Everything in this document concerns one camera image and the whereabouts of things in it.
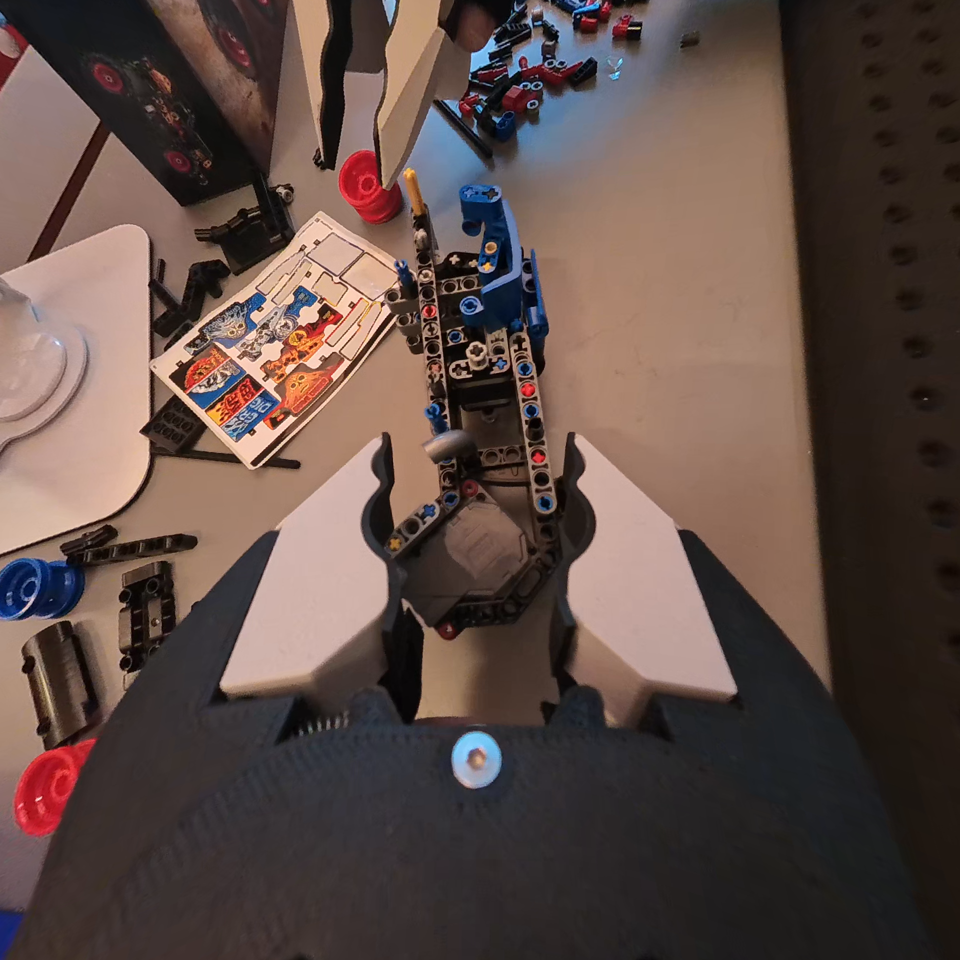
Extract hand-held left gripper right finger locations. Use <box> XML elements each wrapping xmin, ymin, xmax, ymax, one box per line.
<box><xmin>549</xmin><ymin>432</ymin><xmax>738</xmax><ymax>706</ymax></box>

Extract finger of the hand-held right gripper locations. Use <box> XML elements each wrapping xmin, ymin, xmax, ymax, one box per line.
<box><xmin>289</xmin><ymin>0</ymin><xmax>355</xmax><ymax>171</ymax></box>
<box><xmin>372</xmin><ymin>0</ymin><xmax>453</xmax><ymax>190</ymax></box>

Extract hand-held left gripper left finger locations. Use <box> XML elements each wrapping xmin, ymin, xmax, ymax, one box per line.
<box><xmin>217</xmin><ymin>432</ymin><xmax>425</xmax><ymax>725</ymax></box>

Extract pile of small red pieces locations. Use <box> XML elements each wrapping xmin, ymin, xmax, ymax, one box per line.
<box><xmin>457</xmin><ymin>0</ymin><xmax>646</xmax><ymax>144</ymax></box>

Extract black blue toy car chassis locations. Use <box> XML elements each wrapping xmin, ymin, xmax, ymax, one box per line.
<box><xmin>382</xmin><ymin>168</ymin><xmax>567</xmax><ymax>642</ymax></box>

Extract grey desk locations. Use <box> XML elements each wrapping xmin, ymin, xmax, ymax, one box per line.
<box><xmin>0</xmin><ymin>0</ymin><xmax>834</xmax><ymax>960</ymax></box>

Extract person's right hand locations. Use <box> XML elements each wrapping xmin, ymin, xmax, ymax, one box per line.
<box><xmin>448</xmin><ymin>0</ymin><xmax>501</xmax><ymax>49</ymax></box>

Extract black toy set box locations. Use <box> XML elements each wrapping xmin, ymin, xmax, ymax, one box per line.
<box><xmin>11</xmin><ymin>0</ymin><xmax>290</xmax><ymax>207</ymax></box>

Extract chunky black holed brick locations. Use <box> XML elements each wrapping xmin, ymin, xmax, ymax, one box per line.
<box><xmin>118</xmin><ymin>561</ymin><xmax>177</xmax><ymax>672</ymax></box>

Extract black angled beam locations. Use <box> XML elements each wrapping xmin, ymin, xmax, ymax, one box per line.
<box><xmin>60</xmin><ymin>525</ymin><xmax>200</xmax><ymax>567</ymax></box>

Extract black studded plate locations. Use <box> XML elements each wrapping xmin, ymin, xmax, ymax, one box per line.
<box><xmin>141</xmin><ymin>396</ymin><xmax>207</xmax><ymax>453</ymax></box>

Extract colourful sticker sheet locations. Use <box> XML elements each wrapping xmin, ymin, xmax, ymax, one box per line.
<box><xmin>150</xmin><ymin>212</ymin><xmax>402</xmax><ymax>470</ymax></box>

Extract black curved panel piece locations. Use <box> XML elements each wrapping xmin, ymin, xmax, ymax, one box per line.
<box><xmin>21</xmin><ymin>621</ymin><xmax>102</xmax><ymax>751</ymax></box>

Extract black dimpled foam pad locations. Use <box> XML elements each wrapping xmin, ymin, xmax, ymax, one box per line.
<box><xmin>780</xmin><ymin>0</ymin><xmax>960</xmax><ymax>960</ymax></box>

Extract blue toy wheel hub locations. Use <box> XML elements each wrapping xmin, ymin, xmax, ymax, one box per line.
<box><xmin>0</xmin><ymin>558</ymin><xmax>85</xmax><ymax>622</ymax></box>

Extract white book stand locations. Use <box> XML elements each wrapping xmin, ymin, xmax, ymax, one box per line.
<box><xmin>0</xmin><ymin>223</ymin><xmax>155</xmax><ymax>556</ymax></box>

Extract large black frame assembly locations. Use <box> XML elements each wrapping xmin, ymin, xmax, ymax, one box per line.
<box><xmin>195</xmin><ymin>176</ymin><xmax>295</xmax><ymax>275</ymax></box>

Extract black holed frame pieces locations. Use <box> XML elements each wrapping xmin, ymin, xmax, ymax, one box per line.
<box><xmin>150</xmin><ymin>258</ymin><xmax>232</xmax><ymax>337</ymax></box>

